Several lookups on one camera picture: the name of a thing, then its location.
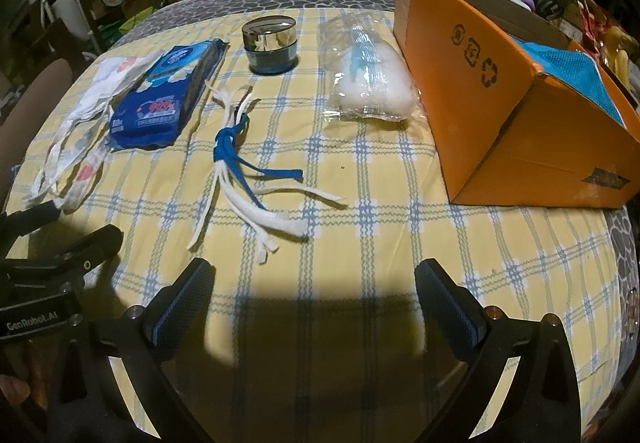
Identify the black hair claw clip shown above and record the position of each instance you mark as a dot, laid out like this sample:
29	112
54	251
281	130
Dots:
550	9

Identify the orange cardboard box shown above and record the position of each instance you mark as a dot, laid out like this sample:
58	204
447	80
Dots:
475	113

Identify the yellow bananas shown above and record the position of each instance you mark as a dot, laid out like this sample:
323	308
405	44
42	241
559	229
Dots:
620	58

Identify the clear bag of white cotton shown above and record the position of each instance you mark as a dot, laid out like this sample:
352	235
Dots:
372	83

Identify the red snack packets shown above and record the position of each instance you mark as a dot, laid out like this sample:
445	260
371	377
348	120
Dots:
592	20

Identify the blue wet wipes packet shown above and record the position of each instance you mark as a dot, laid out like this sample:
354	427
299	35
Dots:
160	98

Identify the person's left hand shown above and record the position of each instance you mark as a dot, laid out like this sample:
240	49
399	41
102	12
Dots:
12	389

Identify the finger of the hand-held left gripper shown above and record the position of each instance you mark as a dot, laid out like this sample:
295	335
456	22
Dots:
35	215
97	245

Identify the blue jar with chrome lid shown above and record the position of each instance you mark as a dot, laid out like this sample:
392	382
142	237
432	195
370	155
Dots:
270	48

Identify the blue mesh pouch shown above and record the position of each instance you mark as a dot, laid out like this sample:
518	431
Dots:
575	78

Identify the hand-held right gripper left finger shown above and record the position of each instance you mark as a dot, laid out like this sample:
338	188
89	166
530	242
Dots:
169	320

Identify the brown chair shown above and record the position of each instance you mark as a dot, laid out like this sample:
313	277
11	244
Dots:
35	88

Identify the white printed cloth garment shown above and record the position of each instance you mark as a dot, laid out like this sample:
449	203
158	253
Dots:
92	98

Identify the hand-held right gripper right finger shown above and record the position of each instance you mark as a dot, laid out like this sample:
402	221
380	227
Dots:
460	318

